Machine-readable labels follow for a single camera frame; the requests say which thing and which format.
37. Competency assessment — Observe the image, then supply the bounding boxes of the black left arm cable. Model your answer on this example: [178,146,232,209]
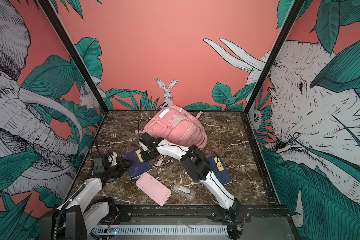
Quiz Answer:
[52,182,88,240]

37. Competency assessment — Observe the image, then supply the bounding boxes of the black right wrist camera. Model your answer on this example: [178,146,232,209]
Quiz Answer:
[139,133,164,151]

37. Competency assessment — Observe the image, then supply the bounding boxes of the dark blue notebook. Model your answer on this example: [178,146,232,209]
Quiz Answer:
[124,148,152,180]
[208,155,232,186]

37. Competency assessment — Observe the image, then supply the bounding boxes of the clear plastic eraser box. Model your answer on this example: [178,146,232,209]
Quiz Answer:
[171,184,196,200]

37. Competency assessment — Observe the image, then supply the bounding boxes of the pink student backpack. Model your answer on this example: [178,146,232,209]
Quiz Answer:
[141,106,208,150]

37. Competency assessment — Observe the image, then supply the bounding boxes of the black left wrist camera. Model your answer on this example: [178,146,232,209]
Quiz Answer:
[92,155,108,178]

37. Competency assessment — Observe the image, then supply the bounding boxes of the pink pencil case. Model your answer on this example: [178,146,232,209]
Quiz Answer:
[136,173,171,206]

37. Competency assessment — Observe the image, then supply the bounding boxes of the black left corner frame post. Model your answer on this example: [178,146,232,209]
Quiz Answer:
[38,0,109,115]

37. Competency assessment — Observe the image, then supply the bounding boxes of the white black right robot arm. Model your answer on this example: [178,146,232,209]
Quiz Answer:
[140,141,242,221]

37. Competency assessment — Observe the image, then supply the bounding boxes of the white ventilation grille strip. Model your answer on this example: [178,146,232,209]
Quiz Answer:
[92,225,228,236]

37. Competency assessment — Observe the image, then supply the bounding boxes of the black corner frame post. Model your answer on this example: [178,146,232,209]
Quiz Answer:
[38,0,109,115]
[244,0,305,115]

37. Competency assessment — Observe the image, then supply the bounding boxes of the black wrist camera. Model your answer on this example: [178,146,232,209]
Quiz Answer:
[92,155,108,178]
[139,133,164,151]

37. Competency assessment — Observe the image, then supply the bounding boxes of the black front mounting rail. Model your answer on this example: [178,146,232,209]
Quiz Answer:
[113,205,292,224]

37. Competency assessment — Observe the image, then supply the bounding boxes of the black right corner frame post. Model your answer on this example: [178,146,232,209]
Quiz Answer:
[244,0,305,115]

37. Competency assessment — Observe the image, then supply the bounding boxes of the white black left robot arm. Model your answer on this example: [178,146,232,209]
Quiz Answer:
[39,156,132,240]

